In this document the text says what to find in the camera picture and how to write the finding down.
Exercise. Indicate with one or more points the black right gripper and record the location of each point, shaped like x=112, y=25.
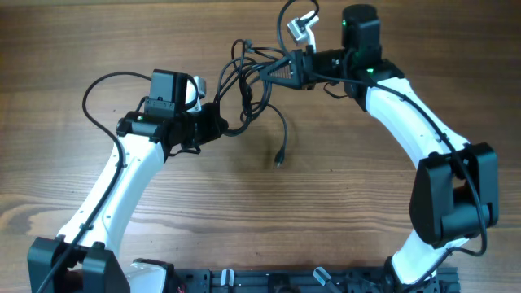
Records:
x=302, y=63

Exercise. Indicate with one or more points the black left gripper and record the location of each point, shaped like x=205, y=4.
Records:
x=215, y=124

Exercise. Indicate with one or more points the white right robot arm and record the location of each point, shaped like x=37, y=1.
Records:
x=455, y=193

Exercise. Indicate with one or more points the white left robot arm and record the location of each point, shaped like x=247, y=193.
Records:
x=84, y=255

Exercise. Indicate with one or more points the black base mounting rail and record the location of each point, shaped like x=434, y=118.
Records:
x=354, y=280

